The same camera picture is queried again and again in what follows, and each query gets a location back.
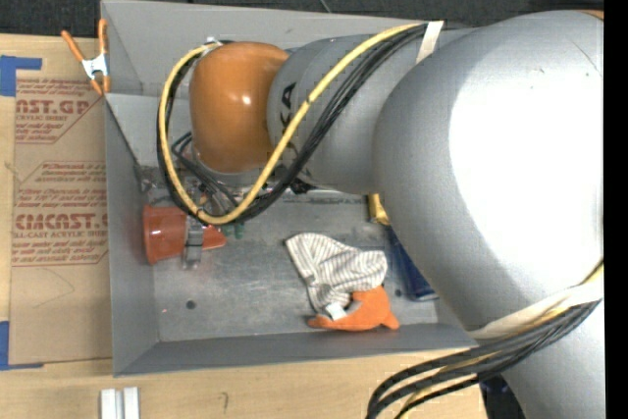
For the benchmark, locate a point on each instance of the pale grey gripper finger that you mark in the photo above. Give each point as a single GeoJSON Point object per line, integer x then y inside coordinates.
{"type": "Point", "coordinates": [194, 244]}

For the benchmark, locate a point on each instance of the orange plastic cup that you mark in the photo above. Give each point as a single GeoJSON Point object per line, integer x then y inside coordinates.
{"type": "Point", "coordinates": [163, 234]}

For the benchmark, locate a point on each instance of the grey metal bin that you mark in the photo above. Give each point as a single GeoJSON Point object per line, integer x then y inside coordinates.
{"type": "Point", "coordinates": [245, 279]}

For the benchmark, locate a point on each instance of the brown cardboard board red print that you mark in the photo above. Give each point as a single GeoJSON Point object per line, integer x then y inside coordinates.
{"type": "Point", "coordinates": [59, 230]}

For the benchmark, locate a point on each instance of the striped white cloth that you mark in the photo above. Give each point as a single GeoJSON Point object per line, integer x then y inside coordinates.
{"type": "Point", "coordinates": [338, 267]}

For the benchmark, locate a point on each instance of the yellow ribbed object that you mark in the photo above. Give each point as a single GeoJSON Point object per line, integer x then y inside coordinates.
{"type": "Point", "coordinates": [377, 209]}

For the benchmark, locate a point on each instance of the orange toy animal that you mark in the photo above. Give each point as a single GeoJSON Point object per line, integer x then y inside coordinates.
{"type": "Point", "coordinates": [368, 315]}

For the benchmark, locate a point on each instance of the blue box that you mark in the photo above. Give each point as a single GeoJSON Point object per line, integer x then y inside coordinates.
{"type": "Point", "coordinates": [411, 272]}

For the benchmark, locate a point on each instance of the black cylinder on white bracket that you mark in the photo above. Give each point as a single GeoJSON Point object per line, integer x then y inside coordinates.
{"type": "Point", "coordinates": [300, 186]}

